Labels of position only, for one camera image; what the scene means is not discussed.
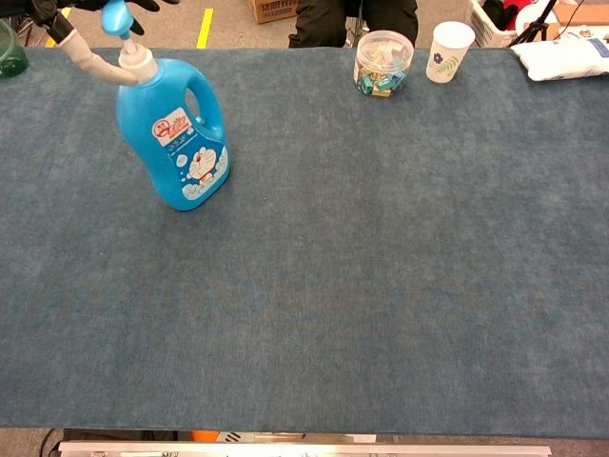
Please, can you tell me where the yellow floor tape strip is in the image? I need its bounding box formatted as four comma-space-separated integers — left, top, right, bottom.
45, 7, 73, 49
196, 8, 215, 50

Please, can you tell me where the white flower print paper cup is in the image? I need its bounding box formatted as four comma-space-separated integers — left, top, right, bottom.
425, 21, 477, 85

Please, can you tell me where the blue table cloth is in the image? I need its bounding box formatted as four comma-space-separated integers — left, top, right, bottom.
0, 46, 609, 440

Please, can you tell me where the aluminium profile rail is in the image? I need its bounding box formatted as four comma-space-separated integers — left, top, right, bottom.
56, 440, 553, 457

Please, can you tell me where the clear jar of binder clips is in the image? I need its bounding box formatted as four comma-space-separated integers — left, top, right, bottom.
352, 30, 415, 99

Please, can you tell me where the printed cardboard box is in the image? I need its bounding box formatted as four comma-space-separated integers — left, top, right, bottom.
246, 0, 300, 25

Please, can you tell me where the black tripod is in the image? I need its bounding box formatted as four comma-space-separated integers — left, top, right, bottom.
507, 0, 559, 48

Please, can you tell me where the white plastic package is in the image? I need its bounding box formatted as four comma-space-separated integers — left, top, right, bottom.
509, 24, 609, 82

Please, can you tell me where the green glass bowl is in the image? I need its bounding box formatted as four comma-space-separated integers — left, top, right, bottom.
0, 17, 29, 80

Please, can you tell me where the white plastic basket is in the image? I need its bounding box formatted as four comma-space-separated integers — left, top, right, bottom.
468, 0, 524, 48

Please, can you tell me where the chrome stool leg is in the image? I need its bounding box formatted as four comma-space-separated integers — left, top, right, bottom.
345, 16, 367, 49

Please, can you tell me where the black floor cable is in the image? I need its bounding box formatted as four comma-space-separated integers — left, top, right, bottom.
40, 427, 63, 457

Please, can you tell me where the person in black trousers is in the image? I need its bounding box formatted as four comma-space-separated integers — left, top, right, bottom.
288, 0, 419, 50

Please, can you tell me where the blue detergent pump bottle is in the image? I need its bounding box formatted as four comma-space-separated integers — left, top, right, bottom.
100, 0, 231, 212

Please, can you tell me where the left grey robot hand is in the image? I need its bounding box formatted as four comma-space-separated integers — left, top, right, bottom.
0, 0, 181, 88

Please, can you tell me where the plain brown cardboard box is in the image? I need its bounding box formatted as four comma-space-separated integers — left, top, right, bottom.
546, 3, 609, 42

